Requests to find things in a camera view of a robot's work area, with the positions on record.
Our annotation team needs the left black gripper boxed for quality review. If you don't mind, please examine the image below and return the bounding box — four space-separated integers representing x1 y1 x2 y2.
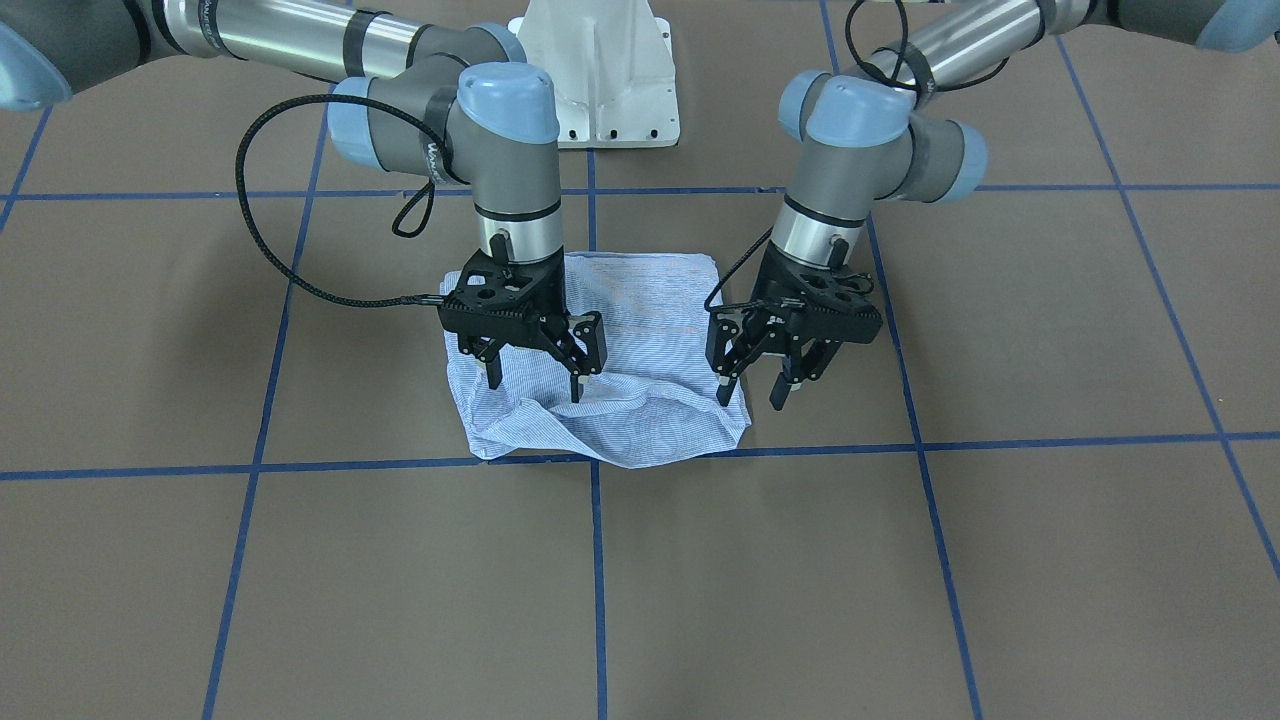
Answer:
704 245 883 411

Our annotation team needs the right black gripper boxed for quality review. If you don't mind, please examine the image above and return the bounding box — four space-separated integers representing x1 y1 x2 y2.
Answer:
438 249 607 404

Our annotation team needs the light blue striped shirt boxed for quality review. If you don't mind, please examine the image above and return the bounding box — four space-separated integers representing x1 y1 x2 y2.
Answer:
444 252 751 469

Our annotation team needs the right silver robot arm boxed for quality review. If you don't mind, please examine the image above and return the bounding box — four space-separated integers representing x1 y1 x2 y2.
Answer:
1 1 607 401

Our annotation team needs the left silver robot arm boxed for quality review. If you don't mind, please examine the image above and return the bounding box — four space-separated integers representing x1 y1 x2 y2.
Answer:
705 1 1279 409

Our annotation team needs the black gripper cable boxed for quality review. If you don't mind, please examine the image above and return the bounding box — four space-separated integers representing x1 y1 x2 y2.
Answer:
236 88 445 309

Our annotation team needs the white camera stand pedestal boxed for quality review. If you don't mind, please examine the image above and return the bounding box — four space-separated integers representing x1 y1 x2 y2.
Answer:
507 1 681 150

